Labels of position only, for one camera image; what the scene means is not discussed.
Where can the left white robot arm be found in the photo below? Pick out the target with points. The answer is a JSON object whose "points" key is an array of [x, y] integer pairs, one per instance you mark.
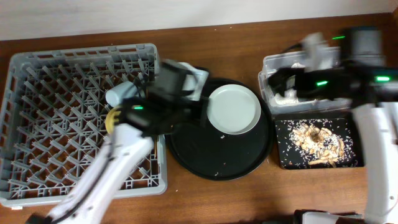
{"points": [[119, 154]]}

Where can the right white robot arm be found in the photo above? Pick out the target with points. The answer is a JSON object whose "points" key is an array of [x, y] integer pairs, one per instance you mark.
{"points": [[361, 77]]}

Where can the food scraps and rice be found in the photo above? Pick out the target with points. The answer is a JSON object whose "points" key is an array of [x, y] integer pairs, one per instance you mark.
{"points": [[320, 144]]}

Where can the yellow plastic bowl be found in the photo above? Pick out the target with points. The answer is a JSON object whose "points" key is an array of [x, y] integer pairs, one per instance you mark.
{"points": [[112, 119]]}

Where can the clear plastic waste bin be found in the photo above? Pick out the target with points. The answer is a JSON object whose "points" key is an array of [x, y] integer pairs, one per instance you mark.
{"points": [[298, 59]]}

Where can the black rectangular tray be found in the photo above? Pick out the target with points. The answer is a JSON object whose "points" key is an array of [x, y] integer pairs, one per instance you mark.
{"points": [[289, 152]]}

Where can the white paper napkin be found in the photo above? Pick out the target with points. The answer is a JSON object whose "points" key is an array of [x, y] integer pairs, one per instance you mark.
{"points": [[290, 95]]}

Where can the round black serving tray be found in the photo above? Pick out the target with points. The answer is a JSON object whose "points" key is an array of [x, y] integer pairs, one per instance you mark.
{"points": [[211, 154]]}

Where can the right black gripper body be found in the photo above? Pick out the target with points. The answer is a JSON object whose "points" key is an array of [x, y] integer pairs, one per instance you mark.
{"points": [[283, 82]]}

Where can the grey plastic dishwasher rack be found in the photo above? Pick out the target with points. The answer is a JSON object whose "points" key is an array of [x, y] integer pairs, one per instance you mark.
{"points": [[53, 116]]}

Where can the blue plastic cup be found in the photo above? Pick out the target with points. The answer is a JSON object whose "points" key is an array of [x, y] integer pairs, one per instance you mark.
{"points": [[117, 94]]}

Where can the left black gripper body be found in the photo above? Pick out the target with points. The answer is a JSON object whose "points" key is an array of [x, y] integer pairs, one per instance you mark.
{"points": [[193, 109]]}

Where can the grey round plate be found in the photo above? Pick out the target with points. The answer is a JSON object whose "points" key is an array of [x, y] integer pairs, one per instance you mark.
{"points": [[233, 109]]}

